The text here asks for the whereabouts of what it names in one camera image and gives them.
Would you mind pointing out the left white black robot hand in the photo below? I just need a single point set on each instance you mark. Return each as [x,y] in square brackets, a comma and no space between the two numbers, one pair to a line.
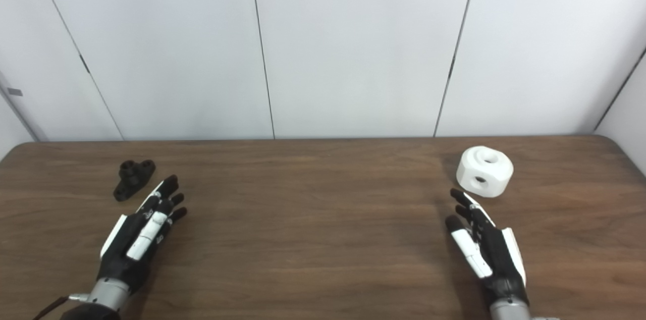
[126,252]

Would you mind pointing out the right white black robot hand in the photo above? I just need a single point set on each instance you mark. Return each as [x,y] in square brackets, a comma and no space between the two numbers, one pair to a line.
[497,254]

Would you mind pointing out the black flanged holder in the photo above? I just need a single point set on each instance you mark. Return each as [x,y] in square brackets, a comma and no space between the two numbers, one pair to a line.
[132,178]

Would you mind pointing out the round white plastic piece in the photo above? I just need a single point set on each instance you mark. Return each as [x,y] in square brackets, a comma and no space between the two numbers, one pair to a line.
[484,172]

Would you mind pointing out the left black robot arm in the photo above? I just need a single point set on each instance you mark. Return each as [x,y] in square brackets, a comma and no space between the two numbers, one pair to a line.
[103,297]

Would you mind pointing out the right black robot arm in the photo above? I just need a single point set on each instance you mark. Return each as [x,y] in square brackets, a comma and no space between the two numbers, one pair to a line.
[508,310]

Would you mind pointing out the black panel hinge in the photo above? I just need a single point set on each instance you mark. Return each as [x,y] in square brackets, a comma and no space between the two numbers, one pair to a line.
[84,63]
[450,67]

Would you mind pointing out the small grey wall tag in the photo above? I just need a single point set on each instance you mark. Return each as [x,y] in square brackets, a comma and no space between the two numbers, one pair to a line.
[15,92]

